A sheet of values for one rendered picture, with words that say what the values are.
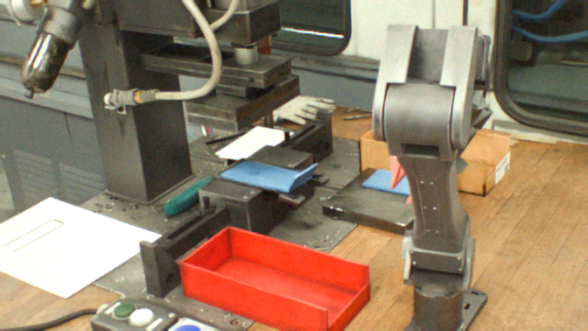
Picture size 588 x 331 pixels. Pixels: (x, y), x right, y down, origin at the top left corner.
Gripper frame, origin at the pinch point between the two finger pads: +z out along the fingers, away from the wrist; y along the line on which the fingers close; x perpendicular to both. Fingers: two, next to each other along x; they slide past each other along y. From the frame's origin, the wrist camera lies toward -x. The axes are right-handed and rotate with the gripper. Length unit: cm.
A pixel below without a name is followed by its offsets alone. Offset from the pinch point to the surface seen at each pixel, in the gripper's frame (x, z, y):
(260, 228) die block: 8.8, 18.7, 14.6
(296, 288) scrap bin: 17.2, 13.4, 1.2
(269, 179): 5.0, 12.8, 18.9
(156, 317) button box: 36.0, 16.5, 10.2
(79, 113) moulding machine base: -50, 105, 120
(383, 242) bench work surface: -1.4, 11.6, -1.6
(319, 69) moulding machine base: -55, 31, 48
